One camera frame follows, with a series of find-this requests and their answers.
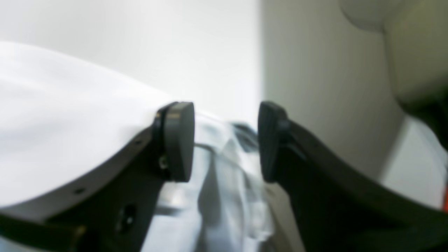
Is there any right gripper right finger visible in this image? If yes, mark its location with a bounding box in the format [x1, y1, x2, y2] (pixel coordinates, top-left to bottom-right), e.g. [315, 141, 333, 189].
[258, 101, 448, 252]

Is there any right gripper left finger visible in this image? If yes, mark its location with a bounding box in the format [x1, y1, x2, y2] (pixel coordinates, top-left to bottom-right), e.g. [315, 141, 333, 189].
[1, 102, 195, 252]

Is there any white t-shirt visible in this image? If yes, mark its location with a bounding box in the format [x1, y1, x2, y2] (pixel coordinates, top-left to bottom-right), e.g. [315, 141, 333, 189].
[1, 41, 275, 252]

